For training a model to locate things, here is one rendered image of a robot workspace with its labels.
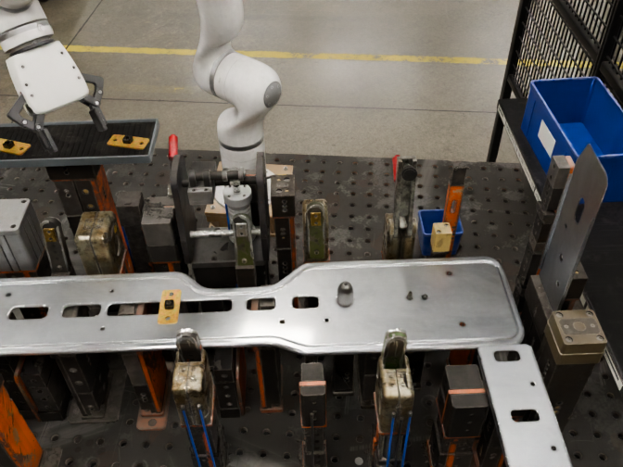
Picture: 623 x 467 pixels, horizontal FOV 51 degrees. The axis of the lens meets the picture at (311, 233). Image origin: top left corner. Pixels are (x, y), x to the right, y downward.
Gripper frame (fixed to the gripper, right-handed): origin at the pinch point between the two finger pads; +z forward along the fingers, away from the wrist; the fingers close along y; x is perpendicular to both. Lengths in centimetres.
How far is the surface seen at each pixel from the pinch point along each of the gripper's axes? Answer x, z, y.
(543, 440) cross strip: 50, 71, -30
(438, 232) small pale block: 21, 44, -50
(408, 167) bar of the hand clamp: 25, 28, -46
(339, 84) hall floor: -183, 36, -206
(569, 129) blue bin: 19, 44, -105
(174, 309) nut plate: -4.3, 36.8, -3.2
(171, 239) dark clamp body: -14.2, 27.0, -12.5
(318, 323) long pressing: 14, 48, -21
